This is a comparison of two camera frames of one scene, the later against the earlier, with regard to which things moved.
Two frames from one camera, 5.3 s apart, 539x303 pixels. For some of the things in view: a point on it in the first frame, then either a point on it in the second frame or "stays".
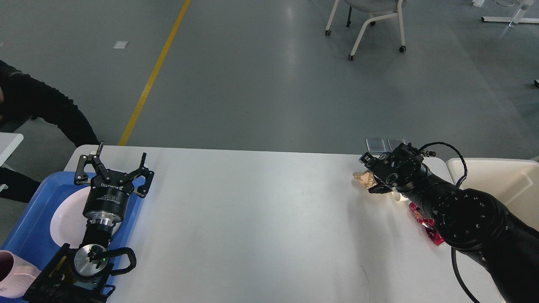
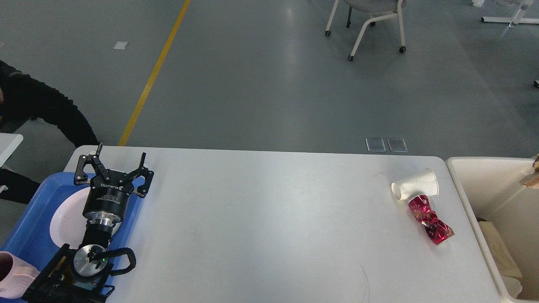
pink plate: [68, 225] stays
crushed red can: [429, 224] stays
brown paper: [367, 178] → [534, 183]
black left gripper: [107, 198] stays
